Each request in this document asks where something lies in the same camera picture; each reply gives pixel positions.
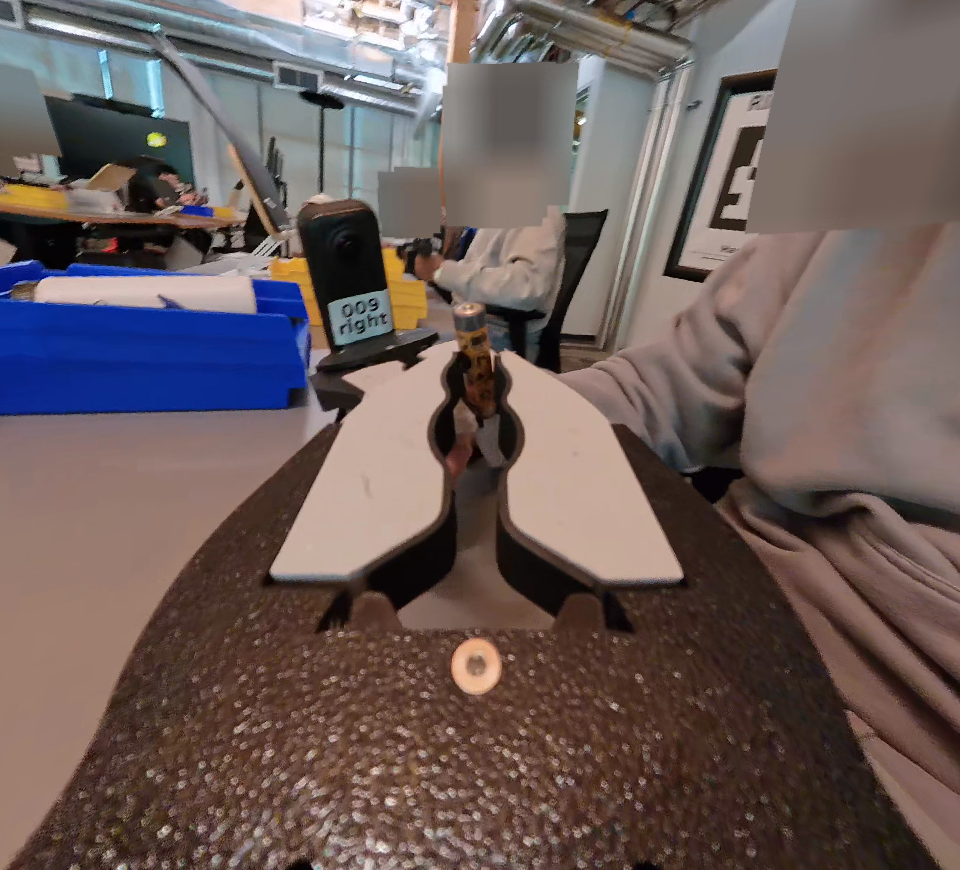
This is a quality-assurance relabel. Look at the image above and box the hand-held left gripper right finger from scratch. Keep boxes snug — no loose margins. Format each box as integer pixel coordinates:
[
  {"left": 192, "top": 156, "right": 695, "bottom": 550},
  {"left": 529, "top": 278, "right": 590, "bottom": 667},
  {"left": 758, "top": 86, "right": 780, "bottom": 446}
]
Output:
[{"left": 495, "top": 352, "right": 687, "bottom": 622}]

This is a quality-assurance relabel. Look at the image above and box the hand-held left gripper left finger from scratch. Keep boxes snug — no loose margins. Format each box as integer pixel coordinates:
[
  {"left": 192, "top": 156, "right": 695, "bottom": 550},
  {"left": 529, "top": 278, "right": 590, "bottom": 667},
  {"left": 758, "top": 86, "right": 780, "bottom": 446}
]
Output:
[{"left": 268, "top": 348, "right": 460, "bottom": 615}]

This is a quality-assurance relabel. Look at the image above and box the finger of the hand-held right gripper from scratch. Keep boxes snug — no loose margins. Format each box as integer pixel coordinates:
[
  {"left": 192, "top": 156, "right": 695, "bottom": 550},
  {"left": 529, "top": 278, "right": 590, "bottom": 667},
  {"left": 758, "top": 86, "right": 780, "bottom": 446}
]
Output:
[{"left": 343, "top": 358, "right": 412, "bottom": 402}]

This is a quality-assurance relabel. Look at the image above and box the battery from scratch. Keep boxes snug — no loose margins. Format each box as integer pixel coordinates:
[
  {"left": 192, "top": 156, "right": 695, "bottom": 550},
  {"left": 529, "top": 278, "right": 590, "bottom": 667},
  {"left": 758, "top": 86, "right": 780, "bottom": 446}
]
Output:
[{"left": 452, "top": 301, "right": 500, "bottom": 421}]

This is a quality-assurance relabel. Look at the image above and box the blue plastic bin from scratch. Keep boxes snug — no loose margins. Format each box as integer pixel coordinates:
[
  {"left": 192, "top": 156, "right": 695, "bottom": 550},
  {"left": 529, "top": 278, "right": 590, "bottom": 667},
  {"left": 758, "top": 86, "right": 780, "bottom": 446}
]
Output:
[{"left": 0, "top": 260, "right": 312, "bottom": 416}]

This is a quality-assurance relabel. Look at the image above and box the person's right forearm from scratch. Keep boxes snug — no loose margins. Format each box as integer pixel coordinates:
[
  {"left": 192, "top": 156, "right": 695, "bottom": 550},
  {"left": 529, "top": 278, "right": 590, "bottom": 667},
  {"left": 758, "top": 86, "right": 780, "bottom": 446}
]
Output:
[{"left": 558, "top": 232, "right": 819, "bottom": 474}]

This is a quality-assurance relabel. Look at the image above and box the grey desk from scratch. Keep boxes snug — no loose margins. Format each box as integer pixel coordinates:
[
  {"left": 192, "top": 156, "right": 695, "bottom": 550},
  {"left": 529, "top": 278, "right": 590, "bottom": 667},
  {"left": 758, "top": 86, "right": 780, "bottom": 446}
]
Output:
[{"left": 0, "top": 390, "right": 556, "bottom": 849}]

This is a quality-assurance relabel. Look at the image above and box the yellow plastic bin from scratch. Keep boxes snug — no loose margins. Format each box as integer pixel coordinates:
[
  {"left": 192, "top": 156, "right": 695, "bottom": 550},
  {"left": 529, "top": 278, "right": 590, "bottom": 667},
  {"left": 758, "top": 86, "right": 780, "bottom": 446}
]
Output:
[{"left": 270, "top": 249, "right": 430, "bottom": 351}]

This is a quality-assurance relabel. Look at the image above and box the black floor lamp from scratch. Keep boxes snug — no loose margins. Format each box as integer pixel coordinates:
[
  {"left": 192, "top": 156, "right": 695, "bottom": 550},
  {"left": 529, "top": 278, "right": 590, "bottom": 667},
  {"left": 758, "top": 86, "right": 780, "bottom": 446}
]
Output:
[{"left": 300, "top": 90, "right": 346, "bottom": 207}]

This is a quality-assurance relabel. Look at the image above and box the black office chair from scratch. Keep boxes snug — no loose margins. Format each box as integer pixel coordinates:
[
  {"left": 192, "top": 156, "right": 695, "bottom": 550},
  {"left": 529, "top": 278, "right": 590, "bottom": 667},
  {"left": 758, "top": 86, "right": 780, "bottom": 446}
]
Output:
[{"left": 510, "top": 210, "right": 610, "bottom": 374}]

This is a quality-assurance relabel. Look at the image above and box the black monitor screen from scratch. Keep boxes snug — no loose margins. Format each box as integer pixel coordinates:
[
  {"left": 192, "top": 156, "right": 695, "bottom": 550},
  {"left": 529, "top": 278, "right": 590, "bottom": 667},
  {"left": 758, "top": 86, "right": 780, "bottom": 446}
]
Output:
[{"left": 45, "top": 96, "right": 195, "bottom": 181}]

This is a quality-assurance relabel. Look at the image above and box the framed black and white poster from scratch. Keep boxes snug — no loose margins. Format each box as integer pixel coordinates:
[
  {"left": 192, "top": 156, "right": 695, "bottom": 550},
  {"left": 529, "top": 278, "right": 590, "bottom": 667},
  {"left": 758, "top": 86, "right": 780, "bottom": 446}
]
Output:
[{"left": 663, "top": 69, "right": 781, "bottom": 282}]

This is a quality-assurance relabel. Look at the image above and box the round metal duct pipe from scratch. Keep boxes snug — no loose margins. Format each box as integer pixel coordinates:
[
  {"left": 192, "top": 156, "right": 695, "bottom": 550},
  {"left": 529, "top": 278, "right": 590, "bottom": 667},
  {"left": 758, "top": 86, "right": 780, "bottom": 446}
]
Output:
[{"left": 472, "top": 0, "right": 695, "bottom": 84}]

